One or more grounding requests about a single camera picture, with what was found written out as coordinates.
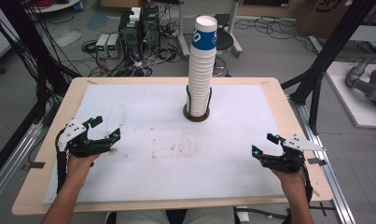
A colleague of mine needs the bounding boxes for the black tape strip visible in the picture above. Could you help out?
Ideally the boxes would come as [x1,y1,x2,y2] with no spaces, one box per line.
[307,157,327,167]
[28,161,47,170]

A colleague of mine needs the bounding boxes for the black wire cup holder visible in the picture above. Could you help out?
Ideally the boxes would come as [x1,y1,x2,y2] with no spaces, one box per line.
[182,85,214,123]

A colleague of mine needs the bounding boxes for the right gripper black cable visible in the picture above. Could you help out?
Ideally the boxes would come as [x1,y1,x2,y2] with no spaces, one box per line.
[286,155,314,224]

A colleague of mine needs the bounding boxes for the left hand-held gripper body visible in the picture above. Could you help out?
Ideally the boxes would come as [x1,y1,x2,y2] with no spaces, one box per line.
[56,118,113,159]

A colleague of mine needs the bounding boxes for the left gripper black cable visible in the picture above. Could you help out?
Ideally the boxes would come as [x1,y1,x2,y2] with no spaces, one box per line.
[54,133,69,194]

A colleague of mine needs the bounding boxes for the wooden table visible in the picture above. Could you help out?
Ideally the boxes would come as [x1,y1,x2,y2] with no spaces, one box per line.
[11,77,335,217]

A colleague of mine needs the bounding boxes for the person's right hand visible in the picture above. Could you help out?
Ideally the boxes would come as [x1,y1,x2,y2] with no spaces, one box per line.
[269,167,307,191]

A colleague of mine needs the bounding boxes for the black cable under table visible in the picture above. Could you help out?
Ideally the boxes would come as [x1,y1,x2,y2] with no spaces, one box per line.
[235,206,290,220]

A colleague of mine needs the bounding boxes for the black computer tower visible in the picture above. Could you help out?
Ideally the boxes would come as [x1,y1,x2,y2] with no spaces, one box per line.
[142,4,161,49]
[118,10,144,61]

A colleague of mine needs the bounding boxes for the person's left hand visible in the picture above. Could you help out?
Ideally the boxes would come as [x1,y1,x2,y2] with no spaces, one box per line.
[66,152,102,179]

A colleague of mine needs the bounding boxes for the grey bench power supply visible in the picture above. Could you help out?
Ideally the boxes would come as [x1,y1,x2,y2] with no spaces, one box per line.
[95,33,111,60]
[106,33,122,60]

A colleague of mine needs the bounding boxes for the black round stool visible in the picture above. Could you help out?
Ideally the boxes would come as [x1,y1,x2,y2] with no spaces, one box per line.
[216,28,235,52]

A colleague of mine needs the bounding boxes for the small white box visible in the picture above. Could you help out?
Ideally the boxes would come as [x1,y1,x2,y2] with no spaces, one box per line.
[129,7,143,22]

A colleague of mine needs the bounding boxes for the black flat device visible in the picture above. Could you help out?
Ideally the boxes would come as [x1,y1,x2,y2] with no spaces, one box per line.
[208,13,232,30]

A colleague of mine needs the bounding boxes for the white round table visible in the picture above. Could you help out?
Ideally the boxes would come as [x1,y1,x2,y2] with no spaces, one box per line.
[23,0,81,14]

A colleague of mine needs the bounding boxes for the black metal frame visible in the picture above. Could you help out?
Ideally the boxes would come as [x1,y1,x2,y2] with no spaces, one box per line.
[0,0,81,185]
[281,0,376,135]

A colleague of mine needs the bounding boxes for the floor cable tangle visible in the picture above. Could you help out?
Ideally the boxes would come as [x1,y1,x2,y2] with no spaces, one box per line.
[73,29,189,78]

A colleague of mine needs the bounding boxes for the stack of paper cups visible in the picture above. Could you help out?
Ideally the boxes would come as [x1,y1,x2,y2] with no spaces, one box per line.
[188,15,218,118]

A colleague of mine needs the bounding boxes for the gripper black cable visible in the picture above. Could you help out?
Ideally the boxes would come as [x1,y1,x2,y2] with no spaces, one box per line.
[54,133,69,194]
[286,155,314,224]

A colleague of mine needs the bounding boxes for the person's legs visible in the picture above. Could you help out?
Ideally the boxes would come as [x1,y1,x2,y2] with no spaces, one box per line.
[105,206,237,224]

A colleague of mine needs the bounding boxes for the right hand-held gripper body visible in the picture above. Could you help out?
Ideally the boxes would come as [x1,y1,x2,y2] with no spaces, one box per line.
[259,133,327,174]

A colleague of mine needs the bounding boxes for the cardboard box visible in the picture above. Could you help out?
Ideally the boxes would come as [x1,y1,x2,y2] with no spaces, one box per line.
[295,0,376,39]

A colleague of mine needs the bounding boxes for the white floor platform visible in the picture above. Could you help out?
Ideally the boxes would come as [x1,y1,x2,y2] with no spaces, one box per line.
[325,61,376,130]

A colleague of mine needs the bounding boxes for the white foam mat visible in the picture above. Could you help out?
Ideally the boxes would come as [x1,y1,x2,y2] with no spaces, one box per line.
[42,83,286,205]

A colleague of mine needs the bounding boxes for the aluminium rail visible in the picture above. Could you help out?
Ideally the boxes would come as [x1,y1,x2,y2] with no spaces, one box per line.
[288,95,358,224]
[0,121,44,209]

